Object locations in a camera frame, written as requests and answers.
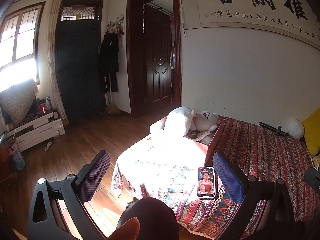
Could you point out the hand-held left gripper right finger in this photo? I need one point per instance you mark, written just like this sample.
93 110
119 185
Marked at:
228 177

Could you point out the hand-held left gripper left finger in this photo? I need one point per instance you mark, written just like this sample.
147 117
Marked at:
96 177

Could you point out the red cardboard box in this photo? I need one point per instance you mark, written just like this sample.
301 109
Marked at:
212 147

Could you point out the large white plush toy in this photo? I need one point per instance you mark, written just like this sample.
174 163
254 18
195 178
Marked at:
177 122

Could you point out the smartphone with lit screen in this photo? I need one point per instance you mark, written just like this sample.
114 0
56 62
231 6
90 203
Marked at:
206 183

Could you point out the patterned red blanket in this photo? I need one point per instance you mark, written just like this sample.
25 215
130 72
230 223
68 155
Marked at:
262 155

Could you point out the yellow pillow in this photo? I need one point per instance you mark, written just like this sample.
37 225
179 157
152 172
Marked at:
313 130

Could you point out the white fluffy ball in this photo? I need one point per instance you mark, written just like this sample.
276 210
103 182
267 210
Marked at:
296 128

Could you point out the white object on floor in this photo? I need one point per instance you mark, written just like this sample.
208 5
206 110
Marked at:
48 146

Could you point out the black selfie stick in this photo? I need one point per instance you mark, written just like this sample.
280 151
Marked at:
268 126

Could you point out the straw broom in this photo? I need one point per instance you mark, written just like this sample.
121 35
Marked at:
111 108

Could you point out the white tv stand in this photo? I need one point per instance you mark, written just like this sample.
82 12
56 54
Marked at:
37 130

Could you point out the colourful packet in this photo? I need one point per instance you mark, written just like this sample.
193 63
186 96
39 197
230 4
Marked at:
17 156

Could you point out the red can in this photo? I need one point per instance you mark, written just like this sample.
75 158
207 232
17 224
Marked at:
42 109

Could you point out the white pump bottle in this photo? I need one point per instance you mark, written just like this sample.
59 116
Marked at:
47 105

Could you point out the television under lace cover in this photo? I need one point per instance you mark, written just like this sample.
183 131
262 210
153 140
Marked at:
17 100

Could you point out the dark door curtain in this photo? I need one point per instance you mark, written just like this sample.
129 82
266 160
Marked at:
77 67

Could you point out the black hanging coat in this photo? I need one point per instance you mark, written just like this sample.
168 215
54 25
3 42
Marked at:
108 60

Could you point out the dark brown wooden door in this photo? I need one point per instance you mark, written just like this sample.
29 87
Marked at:
157 67

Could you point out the beige curtain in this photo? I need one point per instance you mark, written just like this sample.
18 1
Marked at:
53 42

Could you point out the lattice transom window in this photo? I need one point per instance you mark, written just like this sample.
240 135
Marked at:
77 13

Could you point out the dark red door frame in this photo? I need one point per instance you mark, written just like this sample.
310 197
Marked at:
130 55

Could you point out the wall flower decoration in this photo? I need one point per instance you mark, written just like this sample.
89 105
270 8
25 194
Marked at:
116 26

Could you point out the wooden frame window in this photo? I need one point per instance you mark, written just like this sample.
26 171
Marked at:
25 30

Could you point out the calligraphy wall scroll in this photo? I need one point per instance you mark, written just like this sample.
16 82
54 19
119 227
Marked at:
250 12

